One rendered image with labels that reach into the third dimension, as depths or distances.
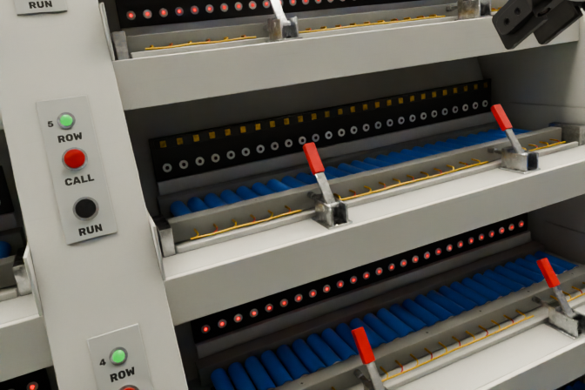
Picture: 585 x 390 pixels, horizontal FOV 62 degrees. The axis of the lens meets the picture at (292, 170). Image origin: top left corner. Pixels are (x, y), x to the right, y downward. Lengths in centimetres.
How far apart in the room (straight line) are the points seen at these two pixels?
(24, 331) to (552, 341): 55
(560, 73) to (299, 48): 43
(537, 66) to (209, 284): 60
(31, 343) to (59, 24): 27
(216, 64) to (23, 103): 17
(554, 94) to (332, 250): 46
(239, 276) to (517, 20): 31
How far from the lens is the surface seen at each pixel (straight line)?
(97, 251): 44
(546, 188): 67
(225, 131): 62
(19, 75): 47
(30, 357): 46
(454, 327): 64
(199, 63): 48
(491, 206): 60
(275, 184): 60
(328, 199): 50
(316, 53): 53
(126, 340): 44
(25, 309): 47
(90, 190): 44
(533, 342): 67
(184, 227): 51
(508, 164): 66
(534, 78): 84
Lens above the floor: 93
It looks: 5 degrees up
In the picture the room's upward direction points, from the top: 15 degrees counter-clockwise
